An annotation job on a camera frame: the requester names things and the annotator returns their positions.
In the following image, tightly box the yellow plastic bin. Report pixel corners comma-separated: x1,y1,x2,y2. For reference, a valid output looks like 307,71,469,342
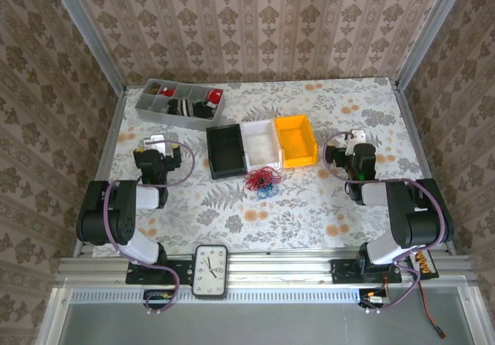
273,114,319,169

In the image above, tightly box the black plastic bin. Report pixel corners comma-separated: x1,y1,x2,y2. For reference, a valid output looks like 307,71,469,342
205,124,248,181

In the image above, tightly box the white plastic bin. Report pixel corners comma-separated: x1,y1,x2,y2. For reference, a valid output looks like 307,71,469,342
240,119,285,172

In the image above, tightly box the blue cable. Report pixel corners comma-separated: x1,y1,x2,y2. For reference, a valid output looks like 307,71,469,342
257,182,280,201

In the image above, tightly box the red cable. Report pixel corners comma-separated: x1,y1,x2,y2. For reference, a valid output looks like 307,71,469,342
243,166,283,192

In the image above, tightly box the grey compartment organizer tray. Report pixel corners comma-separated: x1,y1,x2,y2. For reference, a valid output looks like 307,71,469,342
135,77,227,132

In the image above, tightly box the black white striped bundle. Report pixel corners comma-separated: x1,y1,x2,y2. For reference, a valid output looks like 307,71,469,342
166,97,196,118

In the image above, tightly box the floral tablecloth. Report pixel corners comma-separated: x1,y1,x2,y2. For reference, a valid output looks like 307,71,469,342
94,77,453,251

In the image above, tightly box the board with orange connectors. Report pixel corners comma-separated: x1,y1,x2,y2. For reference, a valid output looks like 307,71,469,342
405,246,441,280

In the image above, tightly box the white analog clock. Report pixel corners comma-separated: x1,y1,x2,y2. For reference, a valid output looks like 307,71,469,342
192,244,229,299

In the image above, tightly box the small electronics module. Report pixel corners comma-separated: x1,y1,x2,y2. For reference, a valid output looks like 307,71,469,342
143,289,176,309
358,289,392,309

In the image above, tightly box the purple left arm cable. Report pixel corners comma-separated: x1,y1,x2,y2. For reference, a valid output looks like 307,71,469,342
102,138,196,316

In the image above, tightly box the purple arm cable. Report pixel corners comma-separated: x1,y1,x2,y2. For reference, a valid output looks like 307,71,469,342
323,131,456,316
102,138,196,316

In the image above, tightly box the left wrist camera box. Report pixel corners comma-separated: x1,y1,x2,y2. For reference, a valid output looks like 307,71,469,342
143,133,176,155

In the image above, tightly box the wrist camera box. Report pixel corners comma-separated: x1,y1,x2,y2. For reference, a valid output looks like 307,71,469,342
346,128,369,156
143,133,176,155

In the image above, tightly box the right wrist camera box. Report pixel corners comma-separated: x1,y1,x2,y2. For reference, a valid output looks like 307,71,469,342
346,128,369,156

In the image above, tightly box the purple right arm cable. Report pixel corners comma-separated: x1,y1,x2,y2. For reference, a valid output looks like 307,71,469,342
323,131,456,316

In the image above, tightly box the aluminium front rail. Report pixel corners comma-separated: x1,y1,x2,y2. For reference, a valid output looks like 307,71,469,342
56,254,476,286

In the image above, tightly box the aluminium frame post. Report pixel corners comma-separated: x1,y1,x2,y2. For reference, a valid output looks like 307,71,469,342
44,0,128,93
396,0,471,91

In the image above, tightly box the thin red wire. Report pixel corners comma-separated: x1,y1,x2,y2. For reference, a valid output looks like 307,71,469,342
419,278,446,339

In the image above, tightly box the slotted cable duct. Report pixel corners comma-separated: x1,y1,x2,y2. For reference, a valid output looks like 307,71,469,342
71,289,363,303

